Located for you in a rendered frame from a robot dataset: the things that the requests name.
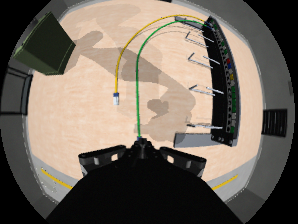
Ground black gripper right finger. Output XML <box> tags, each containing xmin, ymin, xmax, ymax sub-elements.
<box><xmin>142</xmin><ymin>138</ymin><xmax>207</xmax><ymax>178</ymax></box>

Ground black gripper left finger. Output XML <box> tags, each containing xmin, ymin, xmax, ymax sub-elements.
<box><xmin>78</xmin><ymin>138</ymin><xmax>143</xmax><ymax>177</ymax></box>

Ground grey ethernet plug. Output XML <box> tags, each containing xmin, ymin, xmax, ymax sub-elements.
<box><xmin>113</xmin><ymin>93</ymin><xmax>119</xmax><ymax>105</ymax></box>

